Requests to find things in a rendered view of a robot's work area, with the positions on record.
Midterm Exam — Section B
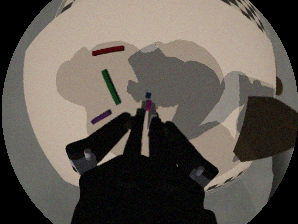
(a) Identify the dark red rod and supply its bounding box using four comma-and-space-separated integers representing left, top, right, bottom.
92, 45, 124, 56

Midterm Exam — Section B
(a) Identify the green rod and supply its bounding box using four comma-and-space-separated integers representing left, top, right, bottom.
101, 69, 121, 105

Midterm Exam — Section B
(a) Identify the purple rod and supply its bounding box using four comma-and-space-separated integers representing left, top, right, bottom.
91, 109, 112, 125

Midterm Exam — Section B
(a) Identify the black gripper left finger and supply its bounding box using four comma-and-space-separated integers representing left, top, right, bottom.
65, 100, 147, 189

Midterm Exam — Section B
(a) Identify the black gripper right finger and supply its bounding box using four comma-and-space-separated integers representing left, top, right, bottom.
147, 102, 219, 192

